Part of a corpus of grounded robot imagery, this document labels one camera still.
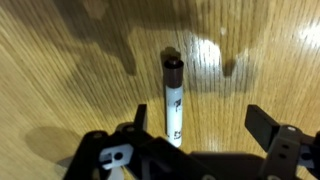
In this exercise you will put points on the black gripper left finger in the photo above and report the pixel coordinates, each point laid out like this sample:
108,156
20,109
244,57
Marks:
141,115

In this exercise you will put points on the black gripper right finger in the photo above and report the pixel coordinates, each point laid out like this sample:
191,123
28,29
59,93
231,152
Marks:
260,126

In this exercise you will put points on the white marker with dark cap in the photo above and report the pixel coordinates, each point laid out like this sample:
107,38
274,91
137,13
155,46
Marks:
174,106

